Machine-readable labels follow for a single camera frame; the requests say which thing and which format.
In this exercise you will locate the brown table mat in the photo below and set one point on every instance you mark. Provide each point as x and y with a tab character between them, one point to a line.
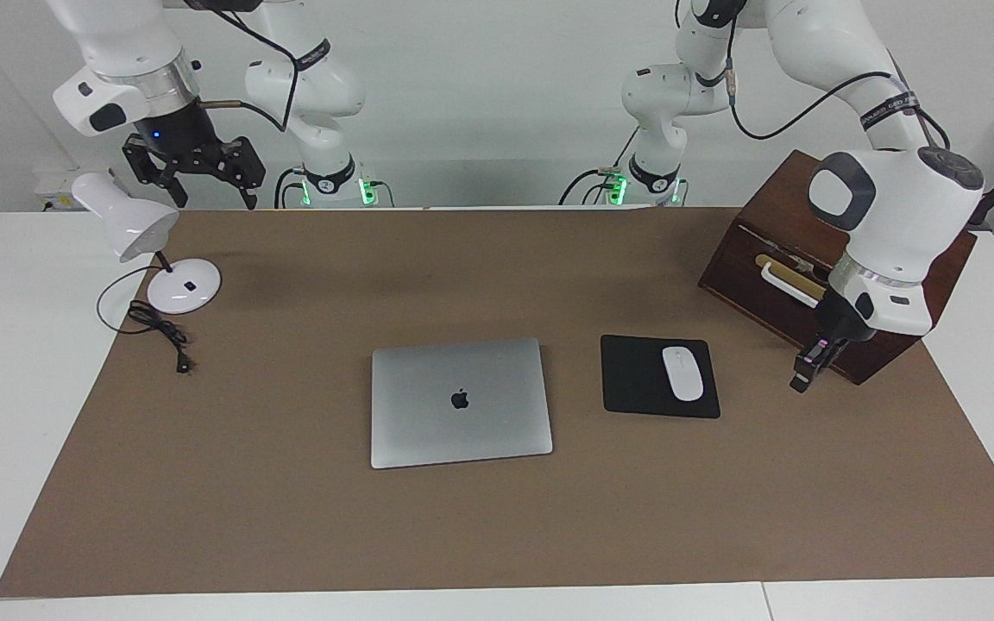
290	517

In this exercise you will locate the dark wooden box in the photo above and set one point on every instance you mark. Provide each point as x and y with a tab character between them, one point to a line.
764	233

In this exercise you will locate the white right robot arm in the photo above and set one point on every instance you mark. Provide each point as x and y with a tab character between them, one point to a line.
117	43

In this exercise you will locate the white wall power socket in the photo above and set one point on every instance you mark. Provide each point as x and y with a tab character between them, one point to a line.
53	194

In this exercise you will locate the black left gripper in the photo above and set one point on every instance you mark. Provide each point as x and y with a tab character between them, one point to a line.
842	328

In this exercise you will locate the grey laptop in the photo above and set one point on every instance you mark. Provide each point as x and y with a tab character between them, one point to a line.
428	414

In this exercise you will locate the black mouse pad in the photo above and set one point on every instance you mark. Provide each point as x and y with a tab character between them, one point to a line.
631	379

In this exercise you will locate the white computer mouse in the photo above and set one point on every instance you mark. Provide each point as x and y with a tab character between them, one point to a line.
682	373

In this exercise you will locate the white desk lamp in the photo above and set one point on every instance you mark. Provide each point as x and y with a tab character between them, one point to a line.
182	289

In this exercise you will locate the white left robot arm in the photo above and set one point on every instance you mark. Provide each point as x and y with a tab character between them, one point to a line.
894	207

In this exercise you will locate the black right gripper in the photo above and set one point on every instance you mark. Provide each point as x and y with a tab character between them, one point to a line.
173	138

